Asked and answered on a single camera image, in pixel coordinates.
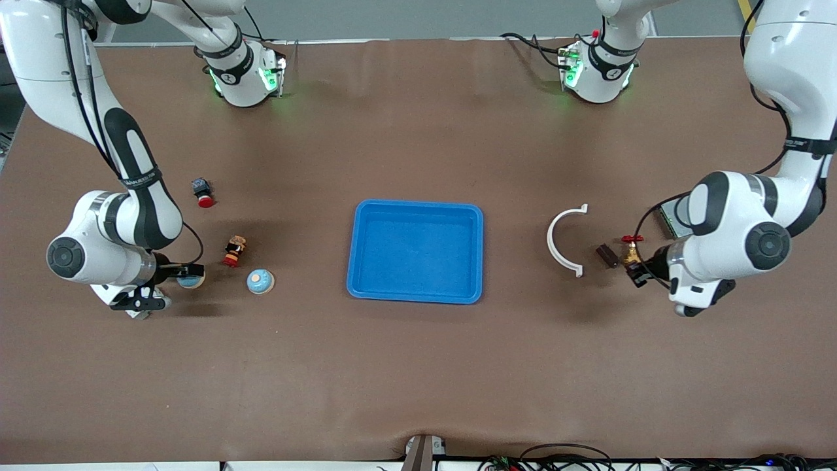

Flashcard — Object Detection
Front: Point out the blue plastic tray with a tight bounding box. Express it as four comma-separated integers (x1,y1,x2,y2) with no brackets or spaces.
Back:
346,200,485,305

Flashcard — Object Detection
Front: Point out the white circuit breaker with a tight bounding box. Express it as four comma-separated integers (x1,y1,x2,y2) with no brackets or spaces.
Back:
124,288,168,321

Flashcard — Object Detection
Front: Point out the grey metal box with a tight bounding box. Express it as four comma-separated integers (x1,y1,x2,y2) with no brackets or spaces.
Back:
657,200,694,239

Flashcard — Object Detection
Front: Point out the red emergency stop orange base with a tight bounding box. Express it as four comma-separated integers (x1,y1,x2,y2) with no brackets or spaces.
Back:
222,235,248,269

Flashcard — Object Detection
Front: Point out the white curved pipe clamp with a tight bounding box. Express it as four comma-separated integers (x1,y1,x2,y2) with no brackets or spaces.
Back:
547,203,589,278

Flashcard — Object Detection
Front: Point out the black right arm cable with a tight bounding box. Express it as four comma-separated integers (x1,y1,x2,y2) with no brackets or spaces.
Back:
58,0,205,269

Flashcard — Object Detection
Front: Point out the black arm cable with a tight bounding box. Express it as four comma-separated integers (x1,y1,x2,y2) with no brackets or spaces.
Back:
58,0,205,269
633,0,795,292

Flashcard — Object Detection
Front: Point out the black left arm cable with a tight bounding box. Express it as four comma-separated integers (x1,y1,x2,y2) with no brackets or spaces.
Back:
633,0,795,292

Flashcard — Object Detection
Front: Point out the black looped cable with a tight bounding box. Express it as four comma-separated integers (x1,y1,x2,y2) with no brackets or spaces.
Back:
519,443,615,471

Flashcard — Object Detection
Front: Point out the black cable bundle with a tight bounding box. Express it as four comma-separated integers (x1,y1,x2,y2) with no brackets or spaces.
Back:
654,453,837,471

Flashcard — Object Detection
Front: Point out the black base cable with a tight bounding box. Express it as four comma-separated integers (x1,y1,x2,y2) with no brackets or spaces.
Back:
500,31,570,69

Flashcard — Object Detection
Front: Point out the metal mount bracket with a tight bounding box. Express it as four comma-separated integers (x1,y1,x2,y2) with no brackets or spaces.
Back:
401,434,447,471

